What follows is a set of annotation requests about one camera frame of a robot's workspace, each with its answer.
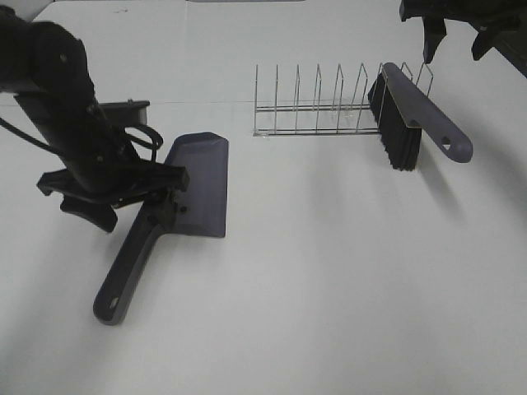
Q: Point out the grey hand brush black bristles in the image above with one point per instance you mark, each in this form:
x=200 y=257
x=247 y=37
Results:
x=402 y=113

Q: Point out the grey plastic dustpan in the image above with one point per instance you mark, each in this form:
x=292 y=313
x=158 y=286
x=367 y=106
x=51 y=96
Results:
x=198 y=211

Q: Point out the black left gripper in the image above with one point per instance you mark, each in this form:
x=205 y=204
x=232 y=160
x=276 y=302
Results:
x=92 y=188

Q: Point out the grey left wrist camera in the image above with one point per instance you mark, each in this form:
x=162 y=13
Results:
x=127 y=113

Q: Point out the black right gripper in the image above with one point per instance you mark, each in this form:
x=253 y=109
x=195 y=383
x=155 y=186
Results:
x=489 y=18

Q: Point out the chrome wire dish rack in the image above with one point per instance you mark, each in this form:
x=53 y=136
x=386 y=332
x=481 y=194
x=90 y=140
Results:
x=335 y=106

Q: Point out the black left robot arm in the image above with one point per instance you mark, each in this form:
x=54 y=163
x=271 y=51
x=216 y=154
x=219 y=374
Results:
x=108 y=150

